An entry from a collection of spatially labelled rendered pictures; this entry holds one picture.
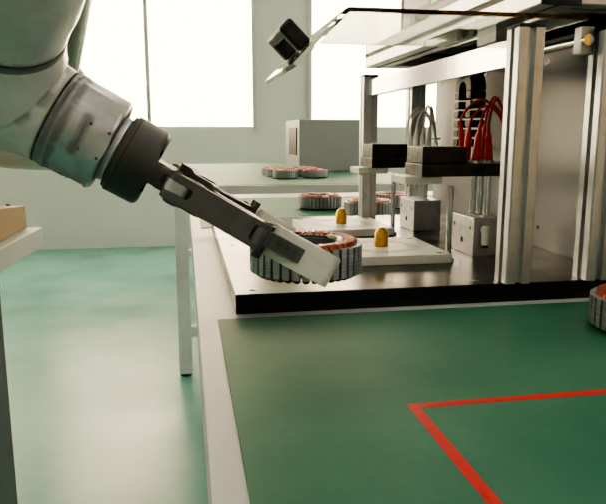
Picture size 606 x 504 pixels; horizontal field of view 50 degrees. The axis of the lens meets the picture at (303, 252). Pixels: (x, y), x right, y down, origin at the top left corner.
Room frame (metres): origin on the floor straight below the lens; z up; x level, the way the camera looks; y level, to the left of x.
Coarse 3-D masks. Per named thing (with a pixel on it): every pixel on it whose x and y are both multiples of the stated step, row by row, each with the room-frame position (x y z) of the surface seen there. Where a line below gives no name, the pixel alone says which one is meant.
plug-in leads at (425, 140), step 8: (416, 112) 1.17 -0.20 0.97; (424, 112) 1.16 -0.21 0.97; (432, 112) 1.18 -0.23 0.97; (408, 120) 1.20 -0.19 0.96; (424, 120) 1.19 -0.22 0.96; (432, 120) 1.19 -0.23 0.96; (408, 128) 1.19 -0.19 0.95; (416, 128) 1.15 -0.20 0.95; (424, 128) 1.19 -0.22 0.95; (432, 128) 1.19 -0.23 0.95; (408, 136) 1.17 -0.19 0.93; (416, 136) 1.15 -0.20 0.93; (424, 136) 1.18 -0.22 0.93; (408, 144) 1.17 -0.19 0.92; (416, 144) 1.14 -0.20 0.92; (424, 144) 1.18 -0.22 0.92
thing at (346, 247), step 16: (320, 240) 0.67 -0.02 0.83; (336, 240) 0.63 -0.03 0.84; (352, 240) 0.63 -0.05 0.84; (336, 256) 0.60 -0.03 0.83; (352, 256) 0.61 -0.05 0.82; (256, 272) 0.61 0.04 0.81; (272, 272) 0.60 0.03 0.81; (288, 272) 0.59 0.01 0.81; (336, 272) 0.60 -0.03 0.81; (352, 272) 0.61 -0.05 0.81
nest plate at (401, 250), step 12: (360, 240) 0.96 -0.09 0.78; (372, 240) 0.96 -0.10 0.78; (396, 240) 0.96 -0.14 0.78; (408, 240) 0.96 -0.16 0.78; (420, 240) 0.96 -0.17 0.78; (372, 252) 0.86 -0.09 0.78; (384, 252) 0.86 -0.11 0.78; (396, 252) 0.86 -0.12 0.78; (408, 252) 0.86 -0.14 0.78; (420, 252) 0.86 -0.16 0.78; (432, 252) 0.86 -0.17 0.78; (444, 252) 0.86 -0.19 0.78; (372, 264) 0.83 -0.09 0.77; (384, 264) 0.83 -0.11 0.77; (396, 264) 0.83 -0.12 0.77
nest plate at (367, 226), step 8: (296, 224) 1.16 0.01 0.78; (304, 224) 1.13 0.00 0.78; (312, 224) 1.13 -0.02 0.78; (320, 224) 1.13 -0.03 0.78; (328, 224) 1.13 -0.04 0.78; (336, 224) 1.13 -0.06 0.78; (344, 224) 1.13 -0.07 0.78; (352, 224) 1.13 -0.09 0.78; (360, 224) 1.13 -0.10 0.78; (368, 224) 1.13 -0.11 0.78; (376, 224) 1.13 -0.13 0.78; (384, 224) 1.13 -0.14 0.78; (344, 232) 1.07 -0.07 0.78; (352, 232) 1.07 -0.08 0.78; (360, 232) 1.07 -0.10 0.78; (368, 232) 1.08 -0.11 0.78; (392, 232) 1.08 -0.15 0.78
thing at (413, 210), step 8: (400, 200) 1.20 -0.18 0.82; (408, 200) 1.16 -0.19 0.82; (416, 200) 1.13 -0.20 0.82; (424, 200) 1.13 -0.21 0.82; (432, 200) 1.14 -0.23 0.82; (440, 200) 1.14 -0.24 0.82; (400, 208) 1.20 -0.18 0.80; (408, 208) 1.16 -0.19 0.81; (416, 208) 1.13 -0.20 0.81; (424, 208) 1.13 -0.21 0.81; (432, 208) 1.14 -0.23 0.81; (440, 208) 1.14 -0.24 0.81; (400, 216) 1.20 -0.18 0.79; (408, 216) 1.16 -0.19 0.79; (416, 216) 1.13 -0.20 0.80; (424, 216) 1.13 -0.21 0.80; (432, 216) 1.14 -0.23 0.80; (400, 224) 1.20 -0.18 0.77; (408, 224) 1.15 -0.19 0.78; (416, 224) 1.13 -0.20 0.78; (424, 224) 1.13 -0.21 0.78; (432, 224) 1.14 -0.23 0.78
